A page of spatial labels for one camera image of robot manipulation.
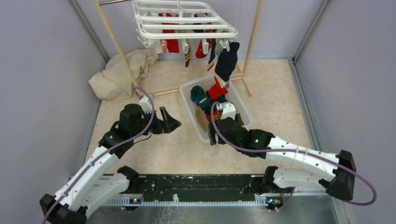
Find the red snowflake sock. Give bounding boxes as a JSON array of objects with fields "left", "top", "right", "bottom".
[{"left": 193, "top": 29, "right": 213, "bottom": 59}]

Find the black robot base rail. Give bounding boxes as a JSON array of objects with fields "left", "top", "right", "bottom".
[{"left": 104, "top": 174, "right": 293, "bottom": 209}]

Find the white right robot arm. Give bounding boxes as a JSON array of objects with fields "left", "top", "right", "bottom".
[{"left": 210, "top": 118, "right": 356, "bottom": 201}]

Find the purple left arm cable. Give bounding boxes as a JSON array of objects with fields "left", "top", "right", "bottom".
[{"left": 42, "top": 87, "right": 156, "bottom": 224}]

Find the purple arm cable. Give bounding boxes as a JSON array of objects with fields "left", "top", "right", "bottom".
[
  {"left": 210, "top": 102, "right": 378, "bottom": 207},
  {"left": 42, "top": 87, "right": 156, "bottom": 224}
]

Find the white plastic sock hanger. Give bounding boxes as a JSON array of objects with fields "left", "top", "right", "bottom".
[{"left": 132, "top": 0, "right": 239, "bottom": 51}]

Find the dark navy sock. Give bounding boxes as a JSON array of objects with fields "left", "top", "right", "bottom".
[{"left": 215, "top": 42, "right": 240, "bottom": 82}]

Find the teal sock in basket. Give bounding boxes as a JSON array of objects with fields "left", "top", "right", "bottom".
[{"left": 190, "top": 86, "right": 212, "bottom": 109}]

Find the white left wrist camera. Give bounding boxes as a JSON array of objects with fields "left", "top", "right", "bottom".
[{"left": 139, "top": 93, "right": 155, "bottom": 113}]

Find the red plain sock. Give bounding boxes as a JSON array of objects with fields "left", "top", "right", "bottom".
[{"left": 158, "top": 13, "right": 180, "bottom": 53}]

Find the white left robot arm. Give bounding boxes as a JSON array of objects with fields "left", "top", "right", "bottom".
[{"left": 40, "top": 104, "right": 182, "bottom": 224}]

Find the brown striped sock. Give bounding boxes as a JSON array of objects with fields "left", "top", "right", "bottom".
[{"left": 184, "top": 41, "right": 191, "bottom": 68}]

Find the red sock in basket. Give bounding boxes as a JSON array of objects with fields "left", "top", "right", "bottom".
[{"left": 207, "top": 78, "right": 228, "bottom": 101}]

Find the beige crumpled cloth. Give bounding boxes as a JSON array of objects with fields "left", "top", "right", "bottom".
[{"left": 88, "top": 49, "right": 158, "bottom": 100}]

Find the wooden drying rack frame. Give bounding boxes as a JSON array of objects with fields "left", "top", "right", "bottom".
[{"left": 92, "top": 0, "right": 266, "bottom": 97}]

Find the navy red sock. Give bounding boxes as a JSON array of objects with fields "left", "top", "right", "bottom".
[{"left": 207, "top": 39, "right": 216, "bottom": 71}]

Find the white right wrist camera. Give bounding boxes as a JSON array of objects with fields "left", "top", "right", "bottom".
[{"left": 216, "top": 102, "right": 237, "bottom": 120}]

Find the brown cloth in basket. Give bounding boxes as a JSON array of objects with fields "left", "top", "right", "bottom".
[{"left": 195, "top": 107, "right": 244, "bottom": 133}]

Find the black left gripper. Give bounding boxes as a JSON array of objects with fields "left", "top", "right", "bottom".
[{"left": 131, "top": 106, "right": 182, "bottom": 139}]

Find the white plastic laundry basket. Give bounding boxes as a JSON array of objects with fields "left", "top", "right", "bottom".
[{"left": 179, "top": 75, "right": 254, "bottom": 144}]

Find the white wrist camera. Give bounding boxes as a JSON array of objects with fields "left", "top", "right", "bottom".
[
  {"left": 216, "top": 102, "right": 237, "bottom": 120},
  {"left": 139, "top": 93, "right": 155, "bottom": 113}
]

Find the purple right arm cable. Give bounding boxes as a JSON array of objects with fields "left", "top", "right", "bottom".
[{"left": 210, "top": 102, "right": 378, "bottom": 207}]

